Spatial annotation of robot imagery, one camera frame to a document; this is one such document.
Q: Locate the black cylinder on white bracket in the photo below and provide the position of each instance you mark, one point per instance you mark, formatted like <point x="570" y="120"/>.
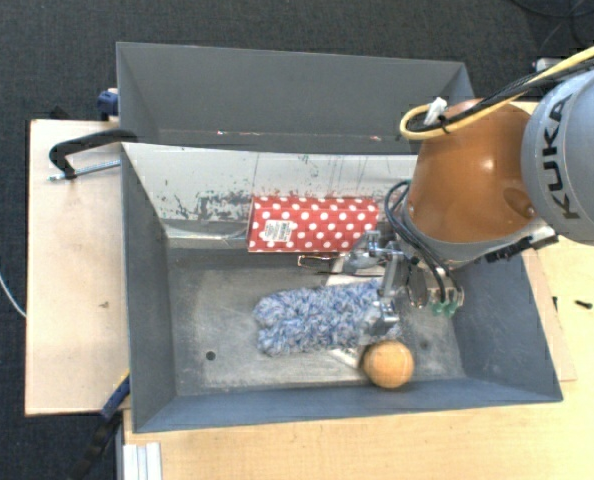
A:
<point x="511" y="249"/>

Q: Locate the blue and white knitted cloth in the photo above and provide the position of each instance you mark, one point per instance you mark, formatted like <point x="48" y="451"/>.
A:
<point x="307" y="318"/>

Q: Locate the pale wood board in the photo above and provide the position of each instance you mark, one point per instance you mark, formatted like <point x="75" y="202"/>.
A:
<point x="74" y="278"/>

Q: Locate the grey metal bin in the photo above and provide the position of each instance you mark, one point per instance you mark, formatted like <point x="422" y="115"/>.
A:
<point x="217" y="328"/>

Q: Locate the red white-dotted box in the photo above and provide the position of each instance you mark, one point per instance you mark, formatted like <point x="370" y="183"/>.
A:
<point x="322" y="223"/>

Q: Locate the orange ball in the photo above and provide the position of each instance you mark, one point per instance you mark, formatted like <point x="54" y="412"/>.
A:
<point x="389" y="365"/>

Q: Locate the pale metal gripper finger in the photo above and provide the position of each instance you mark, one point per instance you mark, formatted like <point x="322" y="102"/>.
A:
<point x="383" y="320"/>
<point x="366" y="254"/>

